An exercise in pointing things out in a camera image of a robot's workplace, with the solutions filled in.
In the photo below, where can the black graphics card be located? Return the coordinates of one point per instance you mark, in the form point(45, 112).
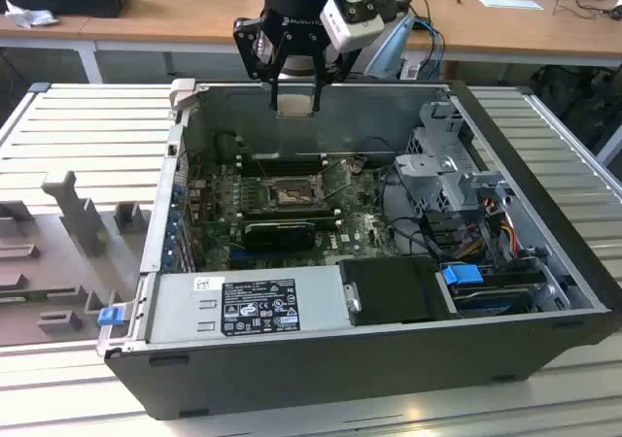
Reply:
point(279, 237)

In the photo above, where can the black open PC case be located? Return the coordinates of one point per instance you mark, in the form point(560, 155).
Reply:
point(291, 374)

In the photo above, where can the crumpled white paper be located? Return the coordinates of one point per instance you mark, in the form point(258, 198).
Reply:
point(29, 15)

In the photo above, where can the pale blue teach pendant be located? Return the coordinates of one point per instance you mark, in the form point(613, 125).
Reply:
point(389, 48)

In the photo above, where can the silver square CPU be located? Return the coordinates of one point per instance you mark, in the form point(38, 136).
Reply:
point(295, 106)

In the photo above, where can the grey power supply unit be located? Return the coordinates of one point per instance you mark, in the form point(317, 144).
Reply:
point(180, 306)

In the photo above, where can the black RAM slot row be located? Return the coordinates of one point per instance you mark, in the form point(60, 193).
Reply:
point(291, 212)
point(301, 167)

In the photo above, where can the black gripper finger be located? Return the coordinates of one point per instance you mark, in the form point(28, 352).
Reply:
point(317, 97)
point(245, 43)

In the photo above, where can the grey parts rack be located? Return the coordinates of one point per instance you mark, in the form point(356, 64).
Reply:
point(58, 272)

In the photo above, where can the silver metal drive cage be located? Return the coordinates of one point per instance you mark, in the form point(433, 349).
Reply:
point(423, 170)

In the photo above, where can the CPU socket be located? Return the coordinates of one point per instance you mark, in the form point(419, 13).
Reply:
point(294, 191)

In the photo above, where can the thin metal locking lever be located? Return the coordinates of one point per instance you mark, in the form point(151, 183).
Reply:
point(263, 169)

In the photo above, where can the pale blue paper sheet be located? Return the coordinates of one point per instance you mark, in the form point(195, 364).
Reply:
point(510, 3)

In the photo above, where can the green motherboard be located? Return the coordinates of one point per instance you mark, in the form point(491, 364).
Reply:
point(359, 223)

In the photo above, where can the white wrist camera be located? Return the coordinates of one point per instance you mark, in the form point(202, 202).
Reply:
point(350, 31)

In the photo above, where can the wooden desk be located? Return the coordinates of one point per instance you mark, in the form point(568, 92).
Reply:
point(194, 14)

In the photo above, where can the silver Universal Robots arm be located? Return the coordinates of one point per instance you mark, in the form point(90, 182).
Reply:
point(300, 65)

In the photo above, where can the blue disk carrier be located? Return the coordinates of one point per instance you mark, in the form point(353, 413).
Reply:
point(461, 276)

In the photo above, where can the blue case latch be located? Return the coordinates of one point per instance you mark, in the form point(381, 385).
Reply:
point(109, 317)

